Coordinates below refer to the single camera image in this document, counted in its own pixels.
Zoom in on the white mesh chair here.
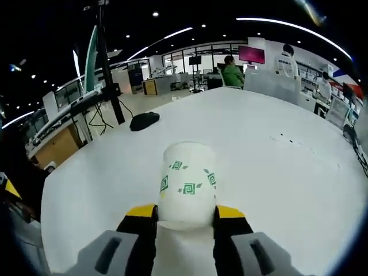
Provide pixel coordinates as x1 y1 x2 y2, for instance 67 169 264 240
325 98 351 129

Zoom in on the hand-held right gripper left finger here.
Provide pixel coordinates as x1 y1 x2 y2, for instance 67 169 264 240
68 203 159 276

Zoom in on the dark screen on stand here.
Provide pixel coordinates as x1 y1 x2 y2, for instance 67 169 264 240
188 56 202 93

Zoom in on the wooden cabinet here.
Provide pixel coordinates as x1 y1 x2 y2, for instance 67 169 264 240
27 114 93 171

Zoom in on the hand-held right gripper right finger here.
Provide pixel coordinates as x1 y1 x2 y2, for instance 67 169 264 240
213 204 305 276

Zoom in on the black computer mouse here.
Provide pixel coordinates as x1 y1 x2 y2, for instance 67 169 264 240
129 112 160 132

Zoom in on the black stand pole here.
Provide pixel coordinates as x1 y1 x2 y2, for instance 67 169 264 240
95 0 127 125

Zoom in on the black cable bundle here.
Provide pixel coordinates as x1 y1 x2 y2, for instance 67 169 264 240
343 123 368 177

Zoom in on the white stand tray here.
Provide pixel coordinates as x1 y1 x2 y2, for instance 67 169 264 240
27 89 105 144

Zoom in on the long curved ceiling light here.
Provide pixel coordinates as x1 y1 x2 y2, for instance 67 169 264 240
235 17 352 59

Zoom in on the short curved ceiling light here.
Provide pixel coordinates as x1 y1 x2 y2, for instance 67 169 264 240
126 26 194 62

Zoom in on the green print paper cup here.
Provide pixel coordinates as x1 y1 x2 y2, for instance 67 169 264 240
158 140 219 232

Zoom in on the open laptop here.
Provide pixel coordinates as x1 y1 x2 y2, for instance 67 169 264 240
84 25 100 93

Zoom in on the pink wall screen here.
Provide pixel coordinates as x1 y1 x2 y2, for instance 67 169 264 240
237 45 266 65

